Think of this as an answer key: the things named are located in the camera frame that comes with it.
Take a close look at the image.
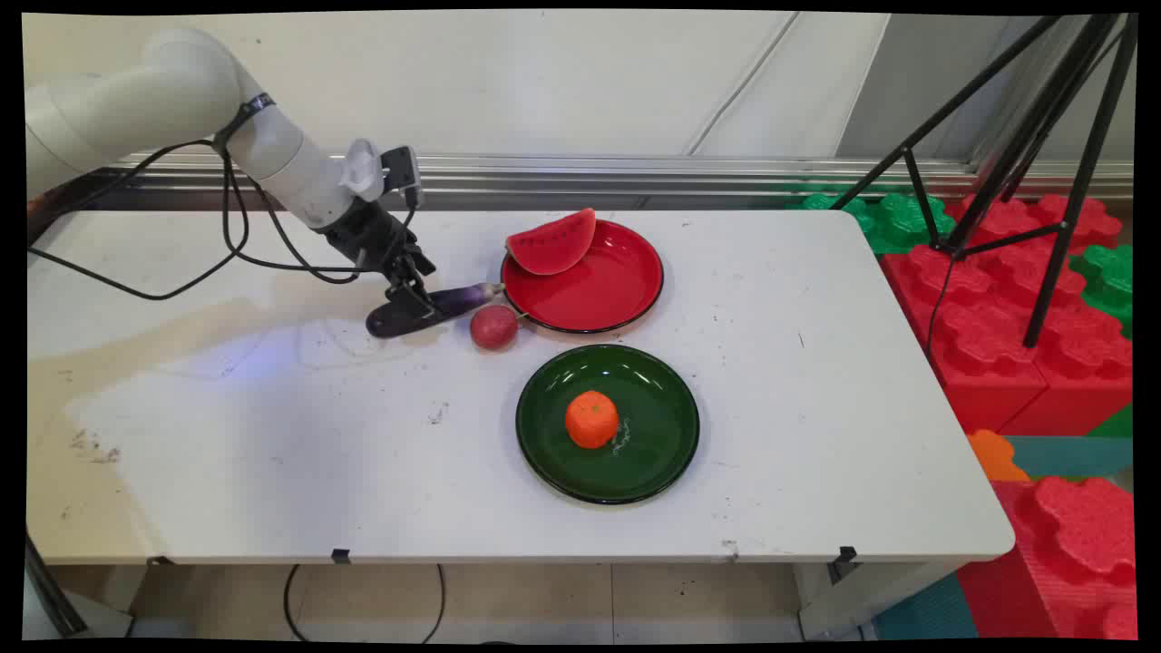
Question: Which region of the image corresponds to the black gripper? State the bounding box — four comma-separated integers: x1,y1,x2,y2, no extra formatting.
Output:
317,200,437,321

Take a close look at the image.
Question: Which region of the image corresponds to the orange toy tangerine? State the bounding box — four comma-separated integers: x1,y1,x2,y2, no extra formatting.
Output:
565,390,620,450

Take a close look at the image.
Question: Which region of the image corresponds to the purple toy eggplant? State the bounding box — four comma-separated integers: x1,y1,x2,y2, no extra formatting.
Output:
366,282,506,340

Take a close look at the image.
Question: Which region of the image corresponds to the red toy apple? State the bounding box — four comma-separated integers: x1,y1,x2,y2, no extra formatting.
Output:
470,306,521,352

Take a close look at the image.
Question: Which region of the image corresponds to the red watermelon slice toy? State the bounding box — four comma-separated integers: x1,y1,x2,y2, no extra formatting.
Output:
505,208,598,277

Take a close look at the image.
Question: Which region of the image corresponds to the red enamel plate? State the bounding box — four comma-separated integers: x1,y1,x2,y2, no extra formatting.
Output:
501,219,666,335

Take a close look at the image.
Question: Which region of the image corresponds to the green enamel plate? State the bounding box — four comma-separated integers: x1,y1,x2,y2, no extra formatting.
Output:
515,344,701,506

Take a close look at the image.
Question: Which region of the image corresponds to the green foam block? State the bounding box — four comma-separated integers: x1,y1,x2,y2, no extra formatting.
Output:
787,189,958,256
1068,243,1135,338

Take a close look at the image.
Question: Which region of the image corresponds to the white table leg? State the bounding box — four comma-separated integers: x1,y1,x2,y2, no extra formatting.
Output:
796,560,964,641

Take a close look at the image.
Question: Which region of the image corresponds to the large red foam block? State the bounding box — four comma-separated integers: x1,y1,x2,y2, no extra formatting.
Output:
880,193,1135,437

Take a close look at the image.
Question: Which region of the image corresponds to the orange foam piece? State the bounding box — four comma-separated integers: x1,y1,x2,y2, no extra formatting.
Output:
966,429,1031,482

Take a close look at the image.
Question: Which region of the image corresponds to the black tripod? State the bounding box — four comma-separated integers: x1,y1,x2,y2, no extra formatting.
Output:
830,14,1139,349

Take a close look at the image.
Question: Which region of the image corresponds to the teal foam mat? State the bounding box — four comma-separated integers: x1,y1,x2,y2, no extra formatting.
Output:
1002,434,1135,482

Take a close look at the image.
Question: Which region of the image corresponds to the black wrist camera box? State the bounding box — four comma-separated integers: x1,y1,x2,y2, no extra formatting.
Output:
381,145,424,208

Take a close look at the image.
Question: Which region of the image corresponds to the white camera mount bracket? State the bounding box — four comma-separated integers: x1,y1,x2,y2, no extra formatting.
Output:
341,139,386,202

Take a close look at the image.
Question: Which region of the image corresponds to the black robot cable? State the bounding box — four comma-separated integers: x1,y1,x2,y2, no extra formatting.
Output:
27,138,420,301

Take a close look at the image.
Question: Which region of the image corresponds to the aluminium wall rail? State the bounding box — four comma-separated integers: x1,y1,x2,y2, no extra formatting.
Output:
86,152,1135,202

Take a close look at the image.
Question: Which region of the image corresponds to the black floor cable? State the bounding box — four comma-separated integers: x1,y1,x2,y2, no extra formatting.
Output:
283,563,447,643

